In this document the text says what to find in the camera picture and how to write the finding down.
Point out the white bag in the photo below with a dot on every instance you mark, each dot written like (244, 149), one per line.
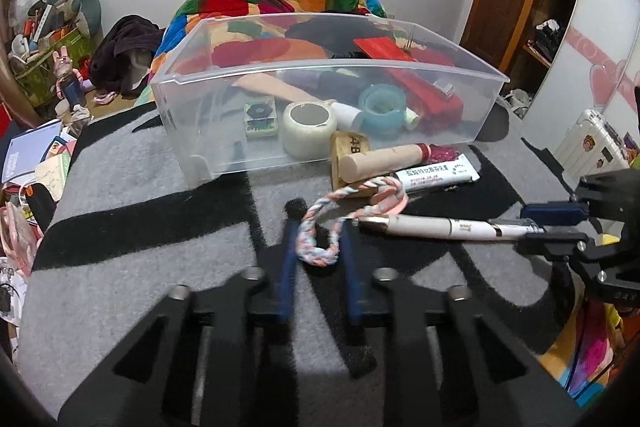
(517, 103)

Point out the teal tape roll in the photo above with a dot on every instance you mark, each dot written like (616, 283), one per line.
(367, 107)

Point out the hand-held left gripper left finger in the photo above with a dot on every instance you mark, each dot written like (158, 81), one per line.
(286, 267)

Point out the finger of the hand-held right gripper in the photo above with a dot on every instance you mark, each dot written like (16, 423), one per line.
(550, 213)
(555, 241)

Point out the white round tape roll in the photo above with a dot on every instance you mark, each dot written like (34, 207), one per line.
(307, 137)

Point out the green storage box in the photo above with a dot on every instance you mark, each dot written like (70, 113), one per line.
(40, 77)

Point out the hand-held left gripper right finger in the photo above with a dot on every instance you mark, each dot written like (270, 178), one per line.
(354, 292)

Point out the red foil pouch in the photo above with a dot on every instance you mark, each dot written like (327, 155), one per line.
(425, 92)

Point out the black clothes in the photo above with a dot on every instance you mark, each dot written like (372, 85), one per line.
(325, 32)

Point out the white pen-shaped device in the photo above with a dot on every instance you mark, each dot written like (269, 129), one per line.
(440, 228)

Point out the blue white notebook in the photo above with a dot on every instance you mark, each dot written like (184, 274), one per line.
(30, 147)

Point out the white ribbed suitcase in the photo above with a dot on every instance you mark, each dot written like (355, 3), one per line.
(585, 142)

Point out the white wardrobe door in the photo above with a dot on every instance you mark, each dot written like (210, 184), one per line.
(600, 32)

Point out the white toothpaste tube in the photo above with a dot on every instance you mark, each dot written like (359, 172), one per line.
(440, 172)

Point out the dark brown cloth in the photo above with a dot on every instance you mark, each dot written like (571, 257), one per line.
(120, 42)

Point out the small green box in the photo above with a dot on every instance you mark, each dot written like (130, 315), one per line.
(260, 119)

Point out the small wooden block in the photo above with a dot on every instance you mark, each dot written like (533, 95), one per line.
(350, 147)

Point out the grey plush pillow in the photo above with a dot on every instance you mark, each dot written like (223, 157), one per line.
(87, 2)

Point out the beige cosmetic tube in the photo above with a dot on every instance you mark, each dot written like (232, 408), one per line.
(270, 87)

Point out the wooden cylinder with red end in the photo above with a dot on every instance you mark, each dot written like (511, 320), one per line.
(390, 159)

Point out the clear plastic storage bin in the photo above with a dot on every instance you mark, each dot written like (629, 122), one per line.
(210, 147)

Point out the mint green tube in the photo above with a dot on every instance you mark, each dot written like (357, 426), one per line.
(412, 119)

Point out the bunny figure toy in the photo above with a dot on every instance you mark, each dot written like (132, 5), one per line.
(70, 87)

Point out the grey black patterned blanket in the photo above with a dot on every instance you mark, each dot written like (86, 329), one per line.
(150, 217)

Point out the pink bag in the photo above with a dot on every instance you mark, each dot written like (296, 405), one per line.
(20, 237)

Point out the small white tube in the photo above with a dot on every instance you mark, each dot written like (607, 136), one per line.
(350, 114)

